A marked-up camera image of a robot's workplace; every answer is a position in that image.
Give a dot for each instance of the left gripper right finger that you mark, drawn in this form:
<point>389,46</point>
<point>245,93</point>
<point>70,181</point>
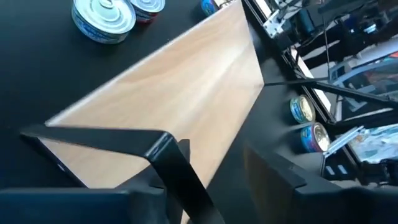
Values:
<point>311,208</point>

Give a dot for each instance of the red tuna can silver lid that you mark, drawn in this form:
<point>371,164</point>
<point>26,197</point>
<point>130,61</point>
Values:
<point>147,9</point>

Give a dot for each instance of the black metal rig frame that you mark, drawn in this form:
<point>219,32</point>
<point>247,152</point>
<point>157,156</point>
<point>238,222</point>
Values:
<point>351,94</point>

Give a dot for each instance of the green tuna can silver lid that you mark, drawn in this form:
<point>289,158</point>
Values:
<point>102,18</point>

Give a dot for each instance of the black table mat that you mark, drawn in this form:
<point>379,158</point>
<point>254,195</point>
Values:
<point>37,62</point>

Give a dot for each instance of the blue tuna can pale lid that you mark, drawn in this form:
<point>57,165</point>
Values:
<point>314,137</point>

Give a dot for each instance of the green tuna can gold lid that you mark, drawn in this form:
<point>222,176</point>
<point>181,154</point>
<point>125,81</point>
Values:
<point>208,6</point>

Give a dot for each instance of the blue tuna can gold lid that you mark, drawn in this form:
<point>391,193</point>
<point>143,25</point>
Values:
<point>301,109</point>

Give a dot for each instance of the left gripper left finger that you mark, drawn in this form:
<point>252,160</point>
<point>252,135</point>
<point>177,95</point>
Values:
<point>62,208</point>

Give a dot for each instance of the silver frame end plate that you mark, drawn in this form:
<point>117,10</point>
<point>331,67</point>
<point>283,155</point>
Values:
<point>343,140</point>

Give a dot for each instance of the wooden shelf with black legs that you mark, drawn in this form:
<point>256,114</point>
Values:
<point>171,93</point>

